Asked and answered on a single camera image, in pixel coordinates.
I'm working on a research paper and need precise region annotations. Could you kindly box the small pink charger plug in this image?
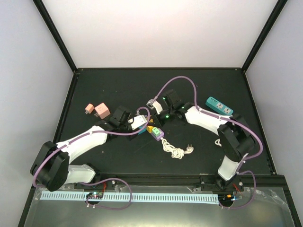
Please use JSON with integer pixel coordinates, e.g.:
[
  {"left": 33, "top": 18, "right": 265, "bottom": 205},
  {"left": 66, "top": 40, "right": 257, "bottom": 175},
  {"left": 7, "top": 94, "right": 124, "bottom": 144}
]
[{"left": 85, "top": 104, "right": 94, "bottom": 114}]

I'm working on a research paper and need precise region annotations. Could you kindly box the black frame post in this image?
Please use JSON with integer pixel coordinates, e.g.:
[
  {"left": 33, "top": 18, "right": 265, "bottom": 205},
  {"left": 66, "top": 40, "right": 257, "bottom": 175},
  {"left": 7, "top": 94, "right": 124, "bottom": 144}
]
[
  {"left": 33, "top": 0, "right": 77, "bottom": 72},
  {"left": 241, "top": 0, "right": 288, "bottom": 73}
]

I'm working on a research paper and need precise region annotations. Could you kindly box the right circuit board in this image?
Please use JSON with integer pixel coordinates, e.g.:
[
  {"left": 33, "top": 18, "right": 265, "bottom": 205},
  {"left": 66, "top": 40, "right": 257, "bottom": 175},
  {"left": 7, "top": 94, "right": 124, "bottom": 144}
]
[{"left": 218, "top": 192, "right": 243, "bottom": 201}]

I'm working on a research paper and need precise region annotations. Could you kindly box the yellow cube socket adapter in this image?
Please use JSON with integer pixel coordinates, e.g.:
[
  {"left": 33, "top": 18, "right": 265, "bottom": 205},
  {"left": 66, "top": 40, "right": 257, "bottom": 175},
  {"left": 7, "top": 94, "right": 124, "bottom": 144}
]
[{"left": 146, "top": 125, "right": 154, "bottom": 133}]

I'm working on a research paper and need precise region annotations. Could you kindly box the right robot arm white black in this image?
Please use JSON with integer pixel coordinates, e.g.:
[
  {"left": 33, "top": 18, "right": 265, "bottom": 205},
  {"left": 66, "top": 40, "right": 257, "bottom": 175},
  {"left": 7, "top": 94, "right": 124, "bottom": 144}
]
[{"left": 147, "top": 89, "right": 256, "bottom": 191}]

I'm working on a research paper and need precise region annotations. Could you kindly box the blue cube socket adapter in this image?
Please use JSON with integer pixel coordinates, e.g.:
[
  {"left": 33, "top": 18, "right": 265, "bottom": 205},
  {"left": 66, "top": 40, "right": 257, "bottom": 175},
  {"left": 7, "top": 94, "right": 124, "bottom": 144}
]
[{"left": 138, "top": 126, "right": 146, "bottom": 135}]

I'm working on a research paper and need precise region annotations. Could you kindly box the left circuit board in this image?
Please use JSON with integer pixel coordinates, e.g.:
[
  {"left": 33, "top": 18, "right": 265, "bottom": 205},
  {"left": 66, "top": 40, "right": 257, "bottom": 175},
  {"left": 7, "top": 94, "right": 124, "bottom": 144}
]
[{"left": 86, "top": 192, "right": 103, "bottom": 199}]

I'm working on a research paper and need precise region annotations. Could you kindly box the pink cube socket adapter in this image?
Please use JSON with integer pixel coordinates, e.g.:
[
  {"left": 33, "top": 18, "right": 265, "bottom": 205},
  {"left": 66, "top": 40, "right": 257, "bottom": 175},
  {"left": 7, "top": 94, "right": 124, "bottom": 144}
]
[{"left": 94, "top": 103, "right": 110, "bottom": 119}]

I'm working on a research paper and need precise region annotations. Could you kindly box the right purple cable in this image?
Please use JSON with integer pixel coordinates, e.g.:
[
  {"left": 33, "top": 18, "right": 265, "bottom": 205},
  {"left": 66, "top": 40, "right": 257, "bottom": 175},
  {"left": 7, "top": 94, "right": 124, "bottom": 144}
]
[{"left": 151, "top": 76, "right": 264, "bottom": 210}]

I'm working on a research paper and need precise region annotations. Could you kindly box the purple cable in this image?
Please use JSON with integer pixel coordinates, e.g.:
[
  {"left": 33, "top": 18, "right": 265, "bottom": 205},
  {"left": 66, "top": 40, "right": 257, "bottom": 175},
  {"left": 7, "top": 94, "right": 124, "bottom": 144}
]
[
  {"left": 32, "top": 106, "right": 151, "bottom": 210},
  {"left": 151, "top": 76, "right": 264, "bottom": 210}
]

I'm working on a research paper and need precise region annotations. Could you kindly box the white cord of purple strip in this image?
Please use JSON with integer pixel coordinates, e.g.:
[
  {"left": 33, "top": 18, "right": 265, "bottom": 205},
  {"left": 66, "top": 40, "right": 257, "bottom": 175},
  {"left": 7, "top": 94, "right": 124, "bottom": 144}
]
[{"left": 160, "top": 138, "right": 195, "bottom": 160}]

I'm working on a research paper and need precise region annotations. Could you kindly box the right black frame post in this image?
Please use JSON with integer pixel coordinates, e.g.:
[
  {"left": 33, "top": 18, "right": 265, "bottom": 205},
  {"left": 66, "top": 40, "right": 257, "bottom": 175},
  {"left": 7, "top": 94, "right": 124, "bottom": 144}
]
[{"left": 241, "top": 0, "right": 288, "bottom": 73}]

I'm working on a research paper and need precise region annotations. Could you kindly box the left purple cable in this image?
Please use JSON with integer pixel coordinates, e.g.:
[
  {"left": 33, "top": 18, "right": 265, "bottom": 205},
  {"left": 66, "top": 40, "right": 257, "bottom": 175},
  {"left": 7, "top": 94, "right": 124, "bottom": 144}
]
[{"left": 32, "top": 106, "right": 151, "bottom": 210}]

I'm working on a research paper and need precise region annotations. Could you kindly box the teal power strip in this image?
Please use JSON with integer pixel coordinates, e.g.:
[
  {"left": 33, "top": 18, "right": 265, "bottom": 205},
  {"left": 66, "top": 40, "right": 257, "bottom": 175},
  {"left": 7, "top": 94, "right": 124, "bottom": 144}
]
[{"left": 205, "top": 96, "right": 233, "bottom": 116}]

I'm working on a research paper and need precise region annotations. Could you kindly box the black front rail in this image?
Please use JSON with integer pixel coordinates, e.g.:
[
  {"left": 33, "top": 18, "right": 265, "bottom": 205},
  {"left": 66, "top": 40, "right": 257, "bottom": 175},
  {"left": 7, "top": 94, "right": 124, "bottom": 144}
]
[{"left": 35, "top": 174, "right": 287, "bottom": 190}]

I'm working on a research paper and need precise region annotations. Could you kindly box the green plug adapter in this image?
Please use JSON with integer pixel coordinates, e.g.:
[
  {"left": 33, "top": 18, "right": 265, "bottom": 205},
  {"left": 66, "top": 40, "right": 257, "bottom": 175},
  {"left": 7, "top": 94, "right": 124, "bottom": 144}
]
[{"left": 151, "top": 127, "right": 161, "bottom": 137}]

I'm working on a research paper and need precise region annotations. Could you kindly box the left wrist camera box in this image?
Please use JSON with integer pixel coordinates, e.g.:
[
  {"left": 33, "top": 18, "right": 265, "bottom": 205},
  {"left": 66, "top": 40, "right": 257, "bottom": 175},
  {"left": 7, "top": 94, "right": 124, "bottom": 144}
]
[{"left": 128, "top": 115, "right": 147, "bottom": 130}]

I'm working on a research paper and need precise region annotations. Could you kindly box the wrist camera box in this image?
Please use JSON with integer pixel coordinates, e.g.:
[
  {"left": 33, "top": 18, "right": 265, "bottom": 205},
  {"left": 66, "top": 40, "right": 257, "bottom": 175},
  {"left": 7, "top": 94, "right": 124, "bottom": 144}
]
[
  {"left": 146, "top": 99, "right": 163, "bottom": 114},
  {"left": 128, "top": 115, "right": 147, "bottom": 130}
]

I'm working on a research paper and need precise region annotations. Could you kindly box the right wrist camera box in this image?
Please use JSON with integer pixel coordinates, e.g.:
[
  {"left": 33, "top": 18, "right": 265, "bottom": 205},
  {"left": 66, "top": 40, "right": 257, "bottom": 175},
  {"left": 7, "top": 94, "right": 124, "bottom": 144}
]
[{"left": 146, "top": 99, "right": 163, "bottom": 114}]

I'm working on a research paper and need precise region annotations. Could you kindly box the light blue slotted cable duct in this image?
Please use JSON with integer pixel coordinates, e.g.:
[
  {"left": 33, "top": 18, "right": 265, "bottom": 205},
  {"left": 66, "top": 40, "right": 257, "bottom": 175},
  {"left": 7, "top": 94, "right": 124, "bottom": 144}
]
[{"left": 40, "top": 191, "right": 219, "bottom": 205}]

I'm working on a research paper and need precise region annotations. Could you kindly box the circuit board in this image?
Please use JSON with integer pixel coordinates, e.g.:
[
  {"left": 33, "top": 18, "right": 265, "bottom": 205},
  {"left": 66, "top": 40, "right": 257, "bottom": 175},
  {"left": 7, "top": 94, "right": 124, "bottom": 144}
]
[
  {"left": 86, "top": 192, "right": 103, "bottom": 199},
  {"left": 218, "top": 192, "right": 243, "bottom": 201}
]

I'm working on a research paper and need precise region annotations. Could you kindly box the purple power strip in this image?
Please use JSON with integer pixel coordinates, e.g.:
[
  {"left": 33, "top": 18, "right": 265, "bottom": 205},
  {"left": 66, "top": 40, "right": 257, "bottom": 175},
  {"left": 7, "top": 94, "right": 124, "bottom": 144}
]
[{"left": 150, "top": 128, "right": 164, "bottom": 141}]

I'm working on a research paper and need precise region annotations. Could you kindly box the left black frame post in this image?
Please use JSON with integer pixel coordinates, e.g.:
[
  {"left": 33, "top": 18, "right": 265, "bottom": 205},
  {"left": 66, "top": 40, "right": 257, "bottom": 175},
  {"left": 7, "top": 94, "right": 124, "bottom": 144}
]
[{"left": 33, "top": 0, "right": 77, "bottom": 72}]

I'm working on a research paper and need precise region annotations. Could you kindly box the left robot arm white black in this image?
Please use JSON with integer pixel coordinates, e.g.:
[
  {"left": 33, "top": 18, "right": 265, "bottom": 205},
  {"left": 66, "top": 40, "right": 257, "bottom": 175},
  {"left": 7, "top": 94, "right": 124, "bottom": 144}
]
[{"left": 30, "top": 107, "right": 147, "bottom": 192}]

